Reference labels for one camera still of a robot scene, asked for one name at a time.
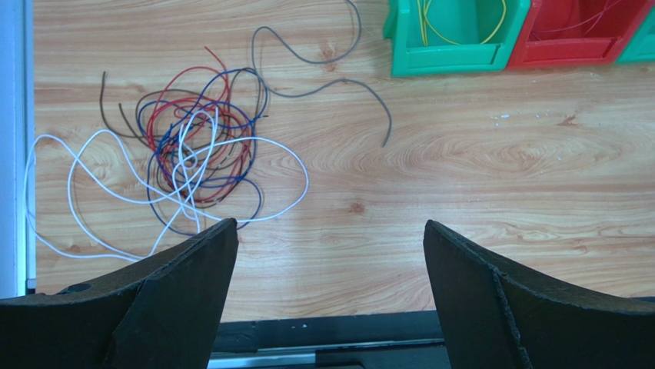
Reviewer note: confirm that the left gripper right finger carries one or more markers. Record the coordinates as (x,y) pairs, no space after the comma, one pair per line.
(498,313)

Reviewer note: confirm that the left green plastic bin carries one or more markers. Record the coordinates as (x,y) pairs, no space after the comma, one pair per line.
(452,36)

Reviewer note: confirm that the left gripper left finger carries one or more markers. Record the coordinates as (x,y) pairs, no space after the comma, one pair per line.
(160,312)

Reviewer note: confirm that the right green plastic bin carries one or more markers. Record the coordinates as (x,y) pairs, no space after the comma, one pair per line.
(641,46)

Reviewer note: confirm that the red plastic bin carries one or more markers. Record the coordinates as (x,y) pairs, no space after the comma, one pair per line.
(572,33)

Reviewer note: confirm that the green plastic bin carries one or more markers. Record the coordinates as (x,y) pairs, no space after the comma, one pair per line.
(641,46)
(452,36)

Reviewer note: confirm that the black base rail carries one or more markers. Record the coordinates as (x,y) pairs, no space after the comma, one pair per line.
(397,340)

